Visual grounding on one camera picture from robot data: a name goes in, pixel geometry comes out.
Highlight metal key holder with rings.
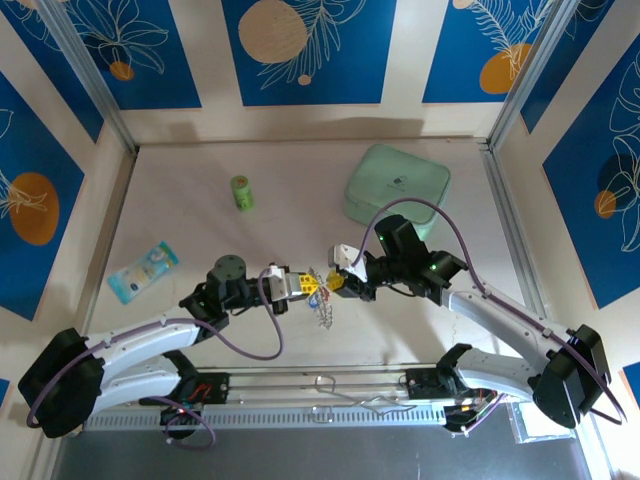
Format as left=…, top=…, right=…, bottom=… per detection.
left=303, top=266, right=342, bottom=331

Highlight mint green zip pouch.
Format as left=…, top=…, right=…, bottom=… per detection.
left=342, top=143, right=452, bottom=245

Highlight light blue wipes packet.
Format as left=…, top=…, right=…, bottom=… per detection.
left=107, top=240, right=180, bottom=306

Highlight green can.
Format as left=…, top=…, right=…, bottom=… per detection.
left=229, top=174, right=257, bottom=212

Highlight black controller board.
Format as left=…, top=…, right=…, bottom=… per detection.
left=443, top=403, right=484, bottom=435
left=158, top=403, right=202, bottom=427

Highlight clear plastic bag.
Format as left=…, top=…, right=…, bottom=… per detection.
left=507, top=402, right=576, bottom=445

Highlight bent metal wire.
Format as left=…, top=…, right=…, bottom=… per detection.
left=312, top=373, right=419, bottom=416

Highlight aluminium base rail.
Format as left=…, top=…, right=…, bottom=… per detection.
left=49, top=363, right=596, bottom=405

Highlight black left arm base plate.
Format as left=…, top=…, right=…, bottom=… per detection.
left=192, top=372, right=231, bottom=405

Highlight aluminium side rail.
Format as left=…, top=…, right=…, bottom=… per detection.
left=478, top=142, right=544, bottom=321
left=74, top=147, right=139, bottom=361

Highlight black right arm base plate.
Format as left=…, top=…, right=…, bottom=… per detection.
left=405, top=367, right=451, bottom=401

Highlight perforated metal cable duct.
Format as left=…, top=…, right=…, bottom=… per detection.
left=87, top=403, right=451, bottom=431

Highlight purple looped cable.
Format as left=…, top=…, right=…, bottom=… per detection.
left=163, top=398, right=221, bottom=454

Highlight blue floral wall poster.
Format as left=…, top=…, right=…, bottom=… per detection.
left=519, top=0, right=640, bottom=135
left=0, top=72, right=86, bottom=322
left=622, top=363, right=640, bottom=401
left=422, top=0, right=557, bottom=105
left=74, top=0, right=203, bottom=111
left=0, top=0, right=105, bottom=145
left=542, top=47, right=640, bottom=310
left=221, top=0, right=400, bottom=108

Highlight aluminium frame post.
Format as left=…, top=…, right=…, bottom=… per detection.
left=35, top=0, right=140, bottom=154
left=487, top=0, right=576, bottom=151

